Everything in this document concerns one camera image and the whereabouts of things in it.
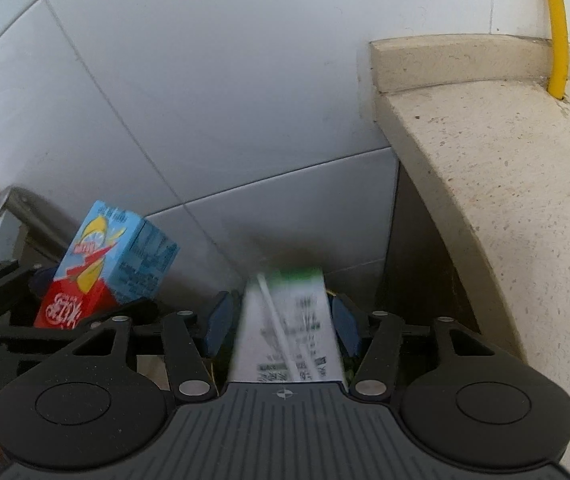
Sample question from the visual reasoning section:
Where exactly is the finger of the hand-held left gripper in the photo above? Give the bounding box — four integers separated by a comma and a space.
0, 302, 162, 344
0, 258, 59, 312

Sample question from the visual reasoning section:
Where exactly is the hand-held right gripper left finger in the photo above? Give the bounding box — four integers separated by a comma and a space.
72, 290, 240, 404

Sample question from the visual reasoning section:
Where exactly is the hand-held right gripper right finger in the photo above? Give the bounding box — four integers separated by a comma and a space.
332, 294, 492, 402

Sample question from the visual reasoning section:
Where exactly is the red and blue drink carton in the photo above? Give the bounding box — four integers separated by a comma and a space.
34, 200, 180, 332

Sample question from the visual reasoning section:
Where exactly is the yellow pipe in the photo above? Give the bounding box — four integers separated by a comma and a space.
539, 0, 570, 100

